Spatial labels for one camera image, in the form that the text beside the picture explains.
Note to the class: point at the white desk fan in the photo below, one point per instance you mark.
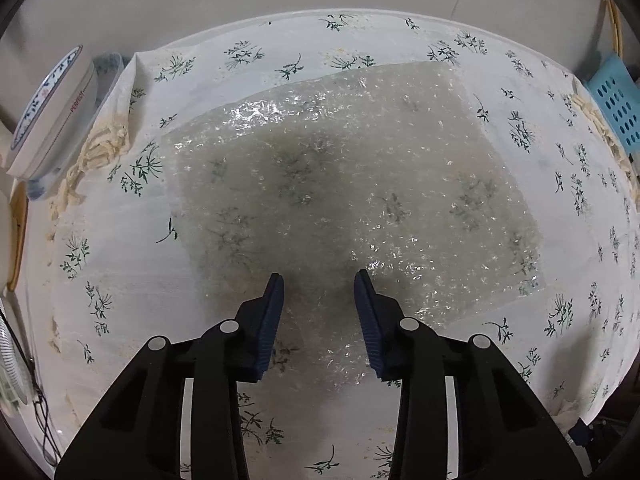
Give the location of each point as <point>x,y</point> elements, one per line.
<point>12,355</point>

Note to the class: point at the clear plastic bag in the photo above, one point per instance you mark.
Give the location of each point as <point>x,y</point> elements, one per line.
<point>350,185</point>

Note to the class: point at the blue white porcelain bowl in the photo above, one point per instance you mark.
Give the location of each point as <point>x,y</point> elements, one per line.
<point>55,115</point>

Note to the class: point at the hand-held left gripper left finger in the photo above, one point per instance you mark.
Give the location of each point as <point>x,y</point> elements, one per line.
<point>270,325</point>

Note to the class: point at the blue utensil holder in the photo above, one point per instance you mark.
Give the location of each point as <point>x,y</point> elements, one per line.
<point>617,100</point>

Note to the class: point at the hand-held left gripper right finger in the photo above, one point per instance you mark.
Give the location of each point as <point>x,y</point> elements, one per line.
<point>370,325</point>

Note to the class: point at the blue white porcelain dish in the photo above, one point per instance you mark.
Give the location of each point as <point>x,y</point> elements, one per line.
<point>107,67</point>

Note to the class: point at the white floral tablecloth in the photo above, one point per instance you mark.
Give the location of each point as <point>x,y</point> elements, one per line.
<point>200,90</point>

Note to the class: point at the wooden chopstick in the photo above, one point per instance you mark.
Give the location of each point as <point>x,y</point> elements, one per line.
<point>620,30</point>
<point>608,25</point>

